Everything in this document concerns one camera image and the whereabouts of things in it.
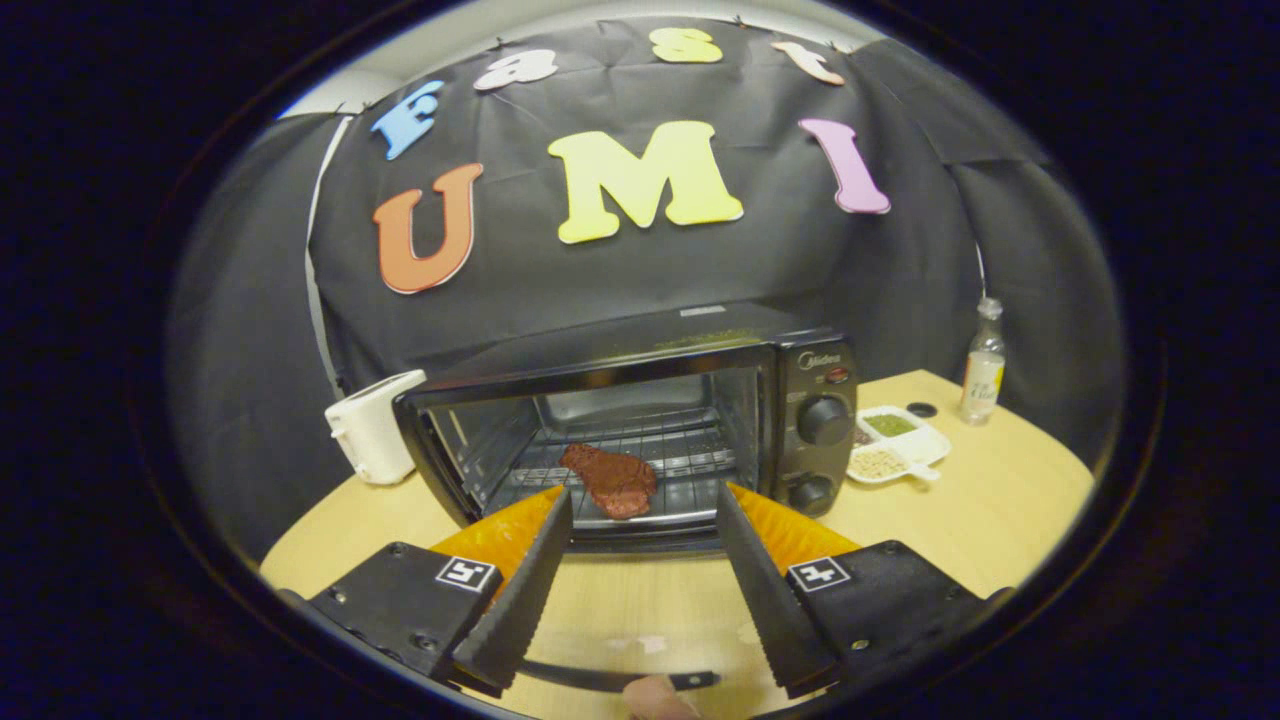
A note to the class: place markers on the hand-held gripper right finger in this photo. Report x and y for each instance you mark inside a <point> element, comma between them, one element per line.
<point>765,600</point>

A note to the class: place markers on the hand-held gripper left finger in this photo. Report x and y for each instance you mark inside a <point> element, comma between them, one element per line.
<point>525,600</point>

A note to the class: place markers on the raw red steak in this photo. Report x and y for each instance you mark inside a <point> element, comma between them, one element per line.
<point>615,480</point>

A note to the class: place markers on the black toaster oven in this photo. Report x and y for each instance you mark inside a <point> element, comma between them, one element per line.
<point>815,385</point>

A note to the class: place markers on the white bread toaster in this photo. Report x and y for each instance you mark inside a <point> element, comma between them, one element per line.
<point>370,430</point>

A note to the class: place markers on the white divided dish with seeds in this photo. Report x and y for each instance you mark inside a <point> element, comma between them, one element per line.
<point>895,450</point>

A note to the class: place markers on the black table grommet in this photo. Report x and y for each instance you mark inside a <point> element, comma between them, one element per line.
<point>921,409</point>

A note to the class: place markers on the clear bottle with yellow label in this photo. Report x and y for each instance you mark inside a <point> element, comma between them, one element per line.
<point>983,375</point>

